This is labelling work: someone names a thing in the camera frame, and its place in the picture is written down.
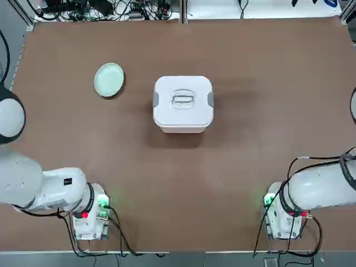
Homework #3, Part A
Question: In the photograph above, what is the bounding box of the white box lid with handle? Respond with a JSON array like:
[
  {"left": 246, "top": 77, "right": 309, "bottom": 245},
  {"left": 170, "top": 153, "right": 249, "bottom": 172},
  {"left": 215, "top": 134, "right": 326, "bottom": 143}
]
[{"left": 152, "top": 75, "right": 215, "bottom": 131}]

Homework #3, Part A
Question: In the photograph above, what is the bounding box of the black right base cable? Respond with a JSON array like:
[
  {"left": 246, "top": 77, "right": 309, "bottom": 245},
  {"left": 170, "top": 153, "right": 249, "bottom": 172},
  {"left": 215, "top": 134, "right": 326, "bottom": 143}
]
[{"left": 253, "top": 205, "right": 324, "bottom": 255}]

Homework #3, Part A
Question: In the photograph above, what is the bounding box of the black left base cable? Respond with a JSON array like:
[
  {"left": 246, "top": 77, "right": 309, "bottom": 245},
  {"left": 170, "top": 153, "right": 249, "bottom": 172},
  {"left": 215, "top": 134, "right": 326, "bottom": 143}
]
[{"left": 107, "top": 205, "right": 170, "bottom": 257}]

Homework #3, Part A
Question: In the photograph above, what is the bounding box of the pale green plate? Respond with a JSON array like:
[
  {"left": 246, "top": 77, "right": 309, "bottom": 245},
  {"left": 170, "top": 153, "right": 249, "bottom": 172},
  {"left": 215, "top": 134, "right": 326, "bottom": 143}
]
[{"left": 93, "top": 62, "right": 126, "bottom": 99}]

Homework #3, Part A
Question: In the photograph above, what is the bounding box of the notched white edge strip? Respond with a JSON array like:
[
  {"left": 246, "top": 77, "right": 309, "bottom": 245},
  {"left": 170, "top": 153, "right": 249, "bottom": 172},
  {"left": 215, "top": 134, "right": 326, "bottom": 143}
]
[{"left": 9, "top": 27, "right": 30, "bottom": 94}]

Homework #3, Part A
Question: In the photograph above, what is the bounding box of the aluminium corner frame post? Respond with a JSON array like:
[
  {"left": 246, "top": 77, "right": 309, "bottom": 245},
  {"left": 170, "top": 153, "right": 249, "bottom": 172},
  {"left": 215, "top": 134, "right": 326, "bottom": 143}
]
[
  {"left": 21, "top": 0, "right": 36, "bottom": 30},
  {"left": 339, "top": 0, "right": 356, "bottom": 27}
]

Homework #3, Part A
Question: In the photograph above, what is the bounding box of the white plastic storage box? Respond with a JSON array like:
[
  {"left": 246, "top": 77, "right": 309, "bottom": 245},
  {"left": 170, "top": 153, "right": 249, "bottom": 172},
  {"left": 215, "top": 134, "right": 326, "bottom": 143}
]
[{"left": 159, "top": 122, "right": 209, "bottom": 135}]

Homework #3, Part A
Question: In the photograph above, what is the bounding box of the black base cable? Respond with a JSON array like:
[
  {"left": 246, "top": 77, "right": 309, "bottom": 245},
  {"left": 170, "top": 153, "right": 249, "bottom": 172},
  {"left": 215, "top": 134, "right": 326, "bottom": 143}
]
[
  {"left": 253, "top": 205, "right": 324, "bottom": 255},
  {"left": 107, "top": 205, "right": 170, "bottom": 257}
]

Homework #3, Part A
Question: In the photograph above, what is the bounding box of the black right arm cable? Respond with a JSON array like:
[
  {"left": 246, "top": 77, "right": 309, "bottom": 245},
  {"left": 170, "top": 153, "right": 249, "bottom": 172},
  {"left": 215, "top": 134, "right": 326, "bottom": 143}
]
[{"left": 278, "top": 151, "right": 356, "bottom": 243}]

